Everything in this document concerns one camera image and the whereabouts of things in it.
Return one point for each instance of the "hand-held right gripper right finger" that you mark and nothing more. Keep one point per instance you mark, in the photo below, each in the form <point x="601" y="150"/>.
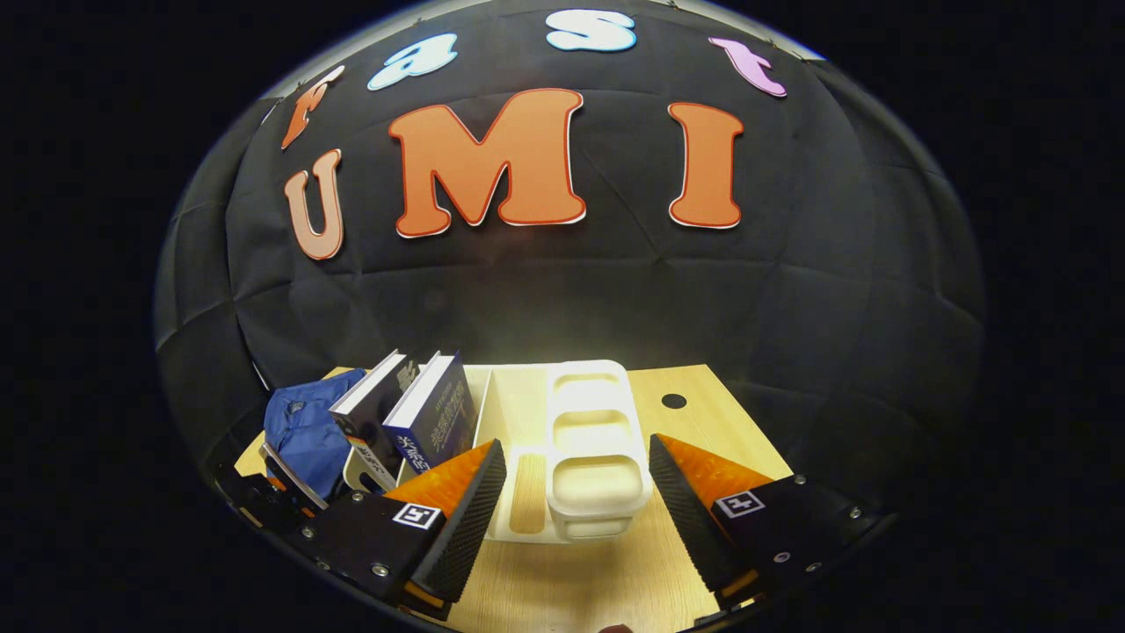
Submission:
<point x="685" y="519"/>

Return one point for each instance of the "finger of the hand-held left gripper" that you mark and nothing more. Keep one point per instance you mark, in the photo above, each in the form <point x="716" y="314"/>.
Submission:
<point x="294" y="482"/>
<point x="259" y="505"/>

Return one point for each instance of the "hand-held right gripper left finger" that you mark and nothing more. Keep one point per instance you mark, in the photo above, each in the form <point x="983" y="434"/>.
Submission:
<point x="466" y="536"/>

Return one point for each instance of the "blue schoolbag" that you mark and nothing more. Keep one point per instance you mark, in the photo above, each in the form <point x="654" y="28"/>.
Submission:
<point x="308" y="431"/>

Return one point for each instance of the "grey portrait cover book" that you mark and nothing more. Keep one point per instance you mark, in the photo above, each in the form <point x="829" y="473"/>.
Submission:
<point x="373" y="409"/>

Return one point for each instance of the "white plastic bookshelf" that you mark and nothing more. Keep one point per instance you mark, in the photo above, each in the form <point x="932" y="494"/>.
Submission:
<point x="598" y="440"/>

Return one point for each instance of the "dark blue cover book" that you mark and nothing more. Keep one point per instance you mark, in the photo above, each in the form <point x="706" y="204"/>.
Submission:
<point x="439" y="413"/>

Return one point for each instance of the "black round table grommet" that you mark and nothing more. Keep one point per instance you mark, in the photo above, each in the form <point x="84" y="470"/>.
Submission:
<point x="673" y="401"/>

